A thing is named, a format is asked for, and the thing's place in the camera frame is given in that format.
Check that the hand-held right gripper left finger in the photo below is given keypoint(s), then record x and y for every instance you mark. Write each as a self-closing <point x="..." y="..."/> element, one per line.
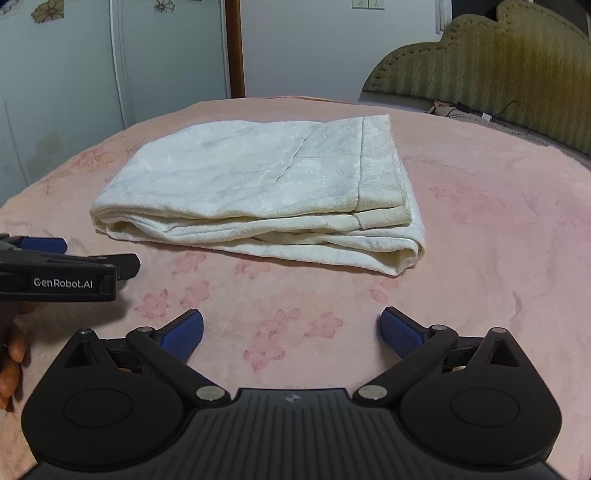
<point x="182" y="334"/>

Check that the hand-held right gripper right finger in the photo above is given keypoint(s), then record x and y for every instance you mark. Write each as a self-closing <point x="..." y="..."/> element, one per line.
<point x="401" y="334"/>

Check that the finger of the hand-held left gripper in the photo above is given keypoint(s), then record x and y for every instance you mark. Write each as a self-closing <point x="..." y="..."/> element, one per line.
<point x="127" y="266"/>
<point x="44" y="244"/>

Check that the cream pants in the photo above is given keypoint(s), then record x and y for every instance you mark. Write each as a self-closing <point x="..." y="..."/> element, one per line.
<point x="258" y="184"/>

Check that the person's left hand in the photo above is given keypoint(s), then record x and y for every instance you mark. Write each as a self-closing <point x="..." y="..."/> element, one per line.
<point x="11" y="364"/>

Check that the pink floral blanket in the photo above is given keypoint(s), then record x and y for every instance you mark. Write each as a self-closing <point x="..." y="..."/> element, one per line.
<point x="461" y="258"/>

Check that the white wardrobe with flower decals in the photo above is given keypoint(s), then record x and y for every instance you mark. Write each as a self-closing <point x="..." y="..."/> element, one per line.
<point x="92" y="69"/>

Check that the white charger plug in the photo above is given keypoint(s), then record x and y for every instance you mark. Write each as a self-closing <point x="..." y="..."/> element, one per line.
<point x="488" y="117"/>

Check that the brown wooden door trim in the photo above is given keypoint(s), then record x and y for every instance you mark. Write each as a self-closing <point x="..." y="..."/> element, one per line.
<point x="234" y="46"/>

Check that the olive padded headboard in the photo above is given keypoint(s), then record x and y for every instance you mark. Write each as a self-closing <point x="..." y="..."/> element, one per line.
<point x="498" y="69"/>

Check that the white door frame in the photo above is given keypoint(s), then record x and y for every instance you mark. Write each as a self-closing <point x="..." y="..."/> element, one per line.
<point x="442" y="14"/>

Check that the white wall socket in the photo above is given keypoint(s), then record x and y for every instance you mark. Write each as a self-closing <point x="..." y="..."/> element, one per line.
<point x="377" y="3"/>
<point x="361" y="3"/>

